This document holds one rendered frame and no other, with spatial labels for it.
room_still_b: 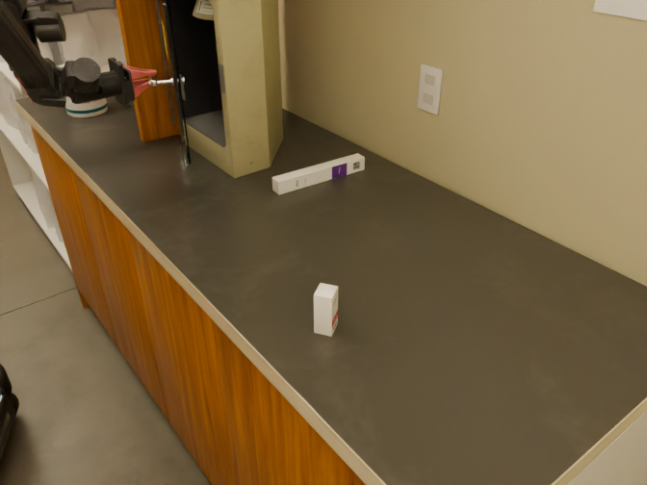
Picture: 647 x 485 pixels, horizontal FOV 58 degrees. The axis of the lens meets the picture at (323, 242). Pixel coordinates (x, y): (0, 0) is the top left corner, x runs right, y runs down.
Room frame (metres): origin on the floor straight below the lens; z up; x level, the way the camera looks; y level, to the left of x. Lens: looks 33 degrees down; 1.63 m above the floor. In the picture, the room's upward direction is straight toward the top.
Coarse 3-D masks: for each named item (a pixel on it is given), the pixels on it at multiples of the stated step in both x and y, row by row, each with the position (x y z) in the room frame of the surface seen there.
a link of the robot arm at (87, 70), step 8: (72, 64) 1.24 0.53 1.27; (80, 64) 1.24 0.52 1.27; (88, 64) 1.25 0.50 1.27; (96, 64) 1.26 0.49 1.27; (64, 72) 1.25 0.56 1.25; (72, 72) 1.22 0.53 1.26; (80, 72) 1.23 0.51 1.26; (88, 72) 1.24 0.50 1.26; (96, 72) 1.25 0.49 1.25; (64, 80) 1.24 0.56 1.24; (72, 80) 1.23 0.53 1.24; (80, 80) 1.22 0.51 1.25; (88, 80) 1.23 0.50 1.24; (96, 80) 1.24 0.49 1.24; (64, 88) 1.24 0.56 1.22; (80, 88) 1.24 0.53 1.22; (88, 88) 1.24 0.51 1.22; (64, 96) 1.25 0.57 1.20; (40, 104) 1.25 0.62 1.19; (48, 104) 1.25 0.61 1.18; (56, 104) 1.26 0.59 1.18; (64, 104) 1.26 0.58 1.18
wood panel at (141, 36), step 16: (128, 0) 1.63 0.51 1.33; (144, 0) 1.65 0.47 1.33; (128, 16) 1.62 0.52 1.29; (144, 16) 1.65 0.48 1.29; (128, 32) 1.62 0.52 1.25; (144, 32) 1.64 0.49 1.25; (128, 48) 1.61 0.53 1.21; (144, 48) 1.64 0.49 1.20; (160, 48) 1.67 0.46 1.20; (128, 64) 1.63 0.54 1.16; (144, 64) 1.64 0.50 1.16; (160, 64) 1.66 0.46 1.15; (144, 96) 1.63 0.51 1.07; (160, 96) 1.65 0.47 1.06; (144, 112) 1.62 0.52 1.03; (160, 112) 1.65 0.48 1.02; (144, 128) 1.62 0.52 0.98; (160, 128) 1.64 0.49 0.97
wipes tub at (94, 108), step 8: (64, 64) 1.89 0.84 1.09; (72, 104) 1.81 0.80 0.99; (80, 104) 1.81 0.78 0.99; (88, 104) 1.82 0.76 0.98; (96, 104) 1.83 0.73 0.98; (104, 104) 1.86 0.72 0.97; (72, 112) 1.81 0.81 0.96; (80, 112) 1.81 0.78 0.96; (88, 112) 1.81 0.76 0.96; (96, 112) 1.83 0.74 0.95; (104, 112) 1.86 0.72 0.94
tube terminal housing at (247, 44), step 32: (224, 0) 1.38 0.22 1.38; (256, 0) 1.43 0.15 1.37; (224, 32) 1.38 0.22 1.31; (256, 32) 1.43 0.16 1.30; (224, 64) 1.37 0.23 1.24; (256, 64) 1.43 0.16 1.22; (224, 96) 1.38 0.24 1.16; (256, 96) 1.42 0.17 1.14; (192, 128) 1.55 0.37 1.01; (224, 128) 1.39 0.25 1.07; (256, 128) 1.42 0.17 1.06; (224, 160) 1.41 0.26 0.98; (256, 160) 1.42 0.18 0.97
